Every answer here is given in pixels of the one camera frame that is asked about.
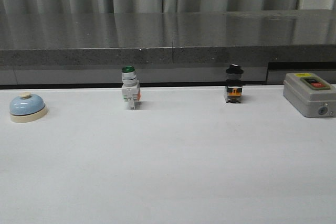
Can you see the blue and cream call bell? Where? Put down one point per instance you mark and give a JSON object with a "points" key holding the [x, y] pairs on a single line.
{"points": [[27, 107]]}

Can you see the grey stone counter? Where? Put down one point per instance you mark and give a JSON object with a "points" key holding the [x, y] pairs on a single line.
{"points": [[183, 49]]}

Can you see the green pushbutton switch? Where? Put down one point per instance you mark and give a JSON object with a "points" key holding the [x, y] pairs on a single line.
{"points": [[131, 92]]}

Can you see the black rotary selector switch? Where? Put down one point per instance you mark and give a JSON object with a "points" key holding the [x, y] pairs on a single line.
{"points": [[234, 87]]}

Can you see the grey power switch box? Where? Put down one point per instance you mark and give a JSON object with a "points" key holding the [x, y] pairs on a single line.
{"points": [[312, 96]]}

